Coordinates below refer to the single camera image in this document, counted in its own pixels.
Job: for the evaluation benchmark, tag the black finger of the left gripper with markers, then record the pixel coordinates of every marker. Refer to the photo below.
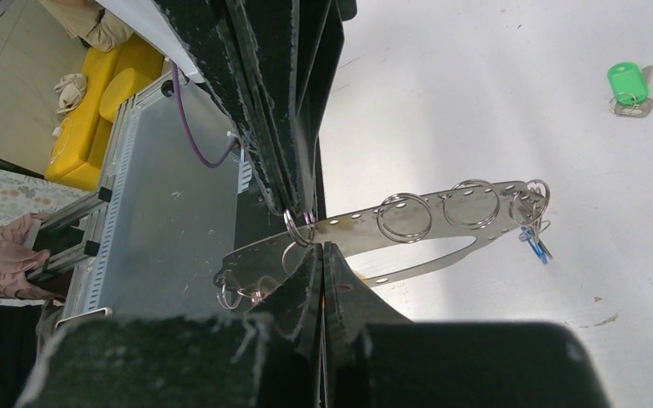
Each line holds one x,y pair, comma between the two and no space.
318,42
247,53

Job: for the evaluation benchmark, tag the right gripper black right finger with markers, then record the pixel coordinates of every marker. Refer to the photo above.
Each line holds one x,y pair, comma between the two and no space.
382,359

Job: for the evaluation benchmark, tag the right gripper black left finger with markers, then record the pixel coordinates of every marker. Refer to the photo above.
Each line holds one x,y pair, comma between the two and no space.
224,360

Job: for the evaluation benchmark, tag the blue tagged key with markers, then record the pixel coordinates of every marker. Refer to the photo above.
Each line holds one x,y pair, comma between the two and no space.
530,235

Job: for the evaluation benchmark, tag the yellow sofa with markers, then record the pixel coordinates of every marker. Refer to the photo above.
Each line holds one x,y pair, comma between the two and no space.
84,133

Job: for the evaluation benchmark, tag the green tagged key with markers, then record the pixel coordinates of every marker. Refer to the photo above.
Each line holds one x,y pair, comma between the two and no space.
630,88

